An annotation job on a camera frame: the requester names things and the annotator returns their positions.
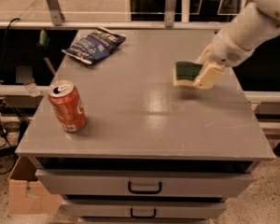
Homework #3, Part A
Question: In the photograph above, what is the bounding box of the grey drawer cabinet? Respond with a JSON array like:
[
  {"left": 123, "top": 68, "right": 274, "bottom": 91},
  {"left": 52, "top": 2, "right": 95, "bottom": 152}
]
[{"left": 17, "top": 30, "right": 273, "bottom": 224}]

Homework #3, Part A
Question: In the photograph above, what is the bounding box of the red soda can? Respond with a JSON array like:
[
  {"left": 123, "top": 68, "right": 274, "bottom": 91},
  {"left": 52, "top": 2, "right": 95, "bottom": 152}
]
[{"left": 49, "top": 80, "right": 87, "bottom": 133}]

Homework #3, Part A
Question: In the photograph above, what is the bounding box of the middle metal bracket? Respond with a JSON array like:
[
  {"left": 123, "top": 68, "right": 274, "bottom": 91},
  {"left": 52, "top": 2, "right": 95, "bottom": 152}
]
[{"left": 164, "top": 0, "right": 176, "bottom": 28}]

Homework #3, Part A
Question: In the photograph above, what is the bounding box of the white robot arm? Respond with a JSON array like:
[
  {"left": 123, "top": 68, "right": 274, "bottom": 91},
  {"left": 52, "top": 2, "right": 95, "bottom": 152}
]
[{"left": 193, "top": 0, "right": 280, "bottom": 90}]

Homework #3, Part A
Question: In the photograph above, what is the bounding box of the brown cardboard box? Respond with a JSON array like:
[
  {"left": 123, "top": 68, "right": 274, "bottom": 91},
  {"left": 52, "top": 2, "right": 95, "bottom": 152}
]
[{"left": 8, "top": 157, "right": 62, "bottom": 215}]

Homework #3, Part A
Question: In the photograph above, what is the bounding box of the clear plastic water bottle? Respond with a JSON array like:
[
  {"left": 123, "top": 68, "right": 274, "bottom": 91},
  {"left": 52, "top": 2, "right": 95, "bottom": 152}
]
[{"left": 25, "top": 83, "right": 41, "bottom": 97}]

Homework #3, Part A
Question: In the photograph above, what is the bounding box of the left metal bracket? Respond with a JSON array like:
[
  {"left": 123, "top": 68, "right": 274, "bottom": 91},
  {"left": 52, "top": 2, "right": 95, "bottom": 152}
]
[{"left": 46, "top": 0, "right": 64, "bottom": 26}]

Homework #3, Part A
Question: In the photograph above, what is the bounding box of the green and yellow sponge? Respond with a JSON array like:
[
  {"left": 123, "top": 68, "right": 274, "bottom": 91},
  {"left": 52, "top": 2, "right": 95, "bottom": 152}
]
[{"left": 173, "top": 61, "right": 203, "bottom": 87}]

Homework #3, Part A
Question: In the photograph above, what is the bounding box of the black cable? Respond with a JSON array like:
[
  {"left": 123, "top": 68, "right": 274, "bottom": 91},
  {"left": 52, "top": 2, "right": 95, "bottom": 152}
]
[{"left": 0, "top": 17, "right": 21, "bottom": 107}]

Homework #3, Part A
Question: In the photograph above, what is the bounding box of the metal bracket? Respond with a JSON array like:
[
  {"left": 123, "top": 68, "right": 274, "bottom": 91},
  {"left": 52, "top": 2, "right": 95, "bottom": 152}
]
[
  {"left": 46, "top": 0, "right": 64, "bottom": 26},
  {"left": 164, "top": 0, "right": 176, "bottom": 28}
]

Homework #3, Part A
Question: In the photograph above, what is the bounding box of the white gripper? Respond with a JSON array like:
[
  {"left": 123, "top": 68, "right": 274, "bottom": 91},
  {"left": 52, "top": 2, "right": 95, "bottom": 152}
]
[{"left": 193, "top": 28, "right": 254, "bottom": 90}]

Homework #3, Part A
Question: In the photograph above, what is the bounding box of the lower grey drawer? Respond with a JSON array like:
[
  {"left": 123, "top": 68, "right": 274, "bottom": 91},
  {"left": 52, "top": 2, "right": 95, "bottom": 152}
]
[{"left": 62, "top": 200, "right": 226, "bottom": 219}]

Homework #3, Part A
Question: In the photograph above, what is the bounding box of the upper grey drawer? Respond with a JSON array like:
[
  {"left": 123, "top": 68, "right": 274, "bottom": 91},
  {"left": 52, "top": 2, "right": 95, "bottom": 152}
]
[{"left": 36, "top": 170, "right": 253, "bottom": 198}]

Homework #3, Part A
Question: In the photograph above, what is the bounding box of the blue chip bag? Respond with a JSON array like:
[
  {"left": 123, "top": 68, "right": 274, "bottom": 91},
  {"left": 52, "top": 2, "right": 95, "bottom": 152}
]
[{"left": 63, "top": 27, "right": 126, "bottom": 65}]

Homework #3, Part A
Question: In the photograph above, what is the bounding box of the green handled tool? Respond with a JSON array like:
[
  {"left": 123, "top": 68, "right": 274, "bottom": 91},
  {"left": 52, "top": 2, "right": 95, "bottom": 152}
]
[{"left": 36, "top": 29, "right": 56, "bottom": 75}]

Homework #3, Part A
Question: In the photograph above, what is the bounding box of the grey drawer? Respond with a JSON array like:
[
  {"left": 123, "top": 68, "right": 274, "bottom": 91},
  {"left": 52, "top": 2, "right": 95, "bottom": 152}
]
[
  {"left": 36, "top": 170, "right": 253, "bottom": 198},
  {"left": 62, "top": 200, "right": 226, "bottom": 219}
]

